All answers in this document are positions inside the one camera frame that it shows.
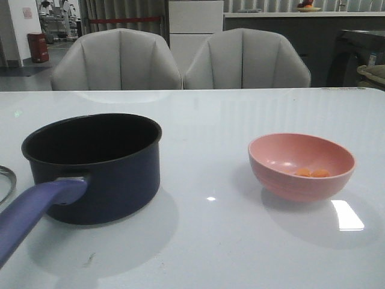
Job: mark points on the beige cushion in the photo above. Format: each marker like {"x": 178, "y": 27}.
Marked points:
{"x": 372, "y": 76}

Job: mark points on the grey chair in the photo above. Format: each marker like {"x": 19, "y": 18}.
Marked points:
{"x": 118, "y": 59}
{"x": 244, "y": 58}

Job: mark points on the orange ham piece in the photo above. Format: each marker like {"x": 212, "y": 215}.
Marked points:
{"x": 303, "y": 172}
{"x": 320, "y": 173}

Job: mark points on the grey curtain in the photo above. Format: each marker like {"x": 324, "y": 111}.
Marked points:
{"x": 148, "y": 16}

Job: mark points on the dark side table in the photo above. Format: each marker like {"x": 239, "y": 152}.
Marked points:
{"x": 354, "y": 48}

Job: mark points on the white cabinet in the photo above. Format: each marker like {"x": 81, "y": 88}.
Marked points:
{"x": 190, "y": 23}

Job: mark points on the fruit plate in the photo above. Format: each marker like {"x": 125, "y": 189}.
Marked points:
{"x": 307, "y": 6}

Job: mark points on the left grey chair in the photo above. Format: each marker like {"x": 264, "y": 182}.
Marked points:
{"x": 118, "y": 59}

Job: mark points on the glass lid with blue knob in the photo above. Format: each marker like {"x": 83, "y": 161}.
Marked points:
{"x": 8, "y": 183}

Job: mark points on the pink bowl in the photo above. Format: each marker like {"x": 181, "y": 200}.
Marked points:
{"x": 274, "y": 159}

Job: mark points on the right grey chair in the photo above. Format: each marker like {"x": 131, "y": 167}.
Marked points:
{"x": 244, "y": 58}

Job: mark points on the dark blue saucepan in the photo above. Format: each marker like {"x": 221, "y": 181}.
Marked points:
{"x": 87, "y": 170}

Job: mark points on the grey counter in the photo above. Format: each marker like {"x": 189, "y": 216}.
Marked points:
{"x": 312, "y": 34}

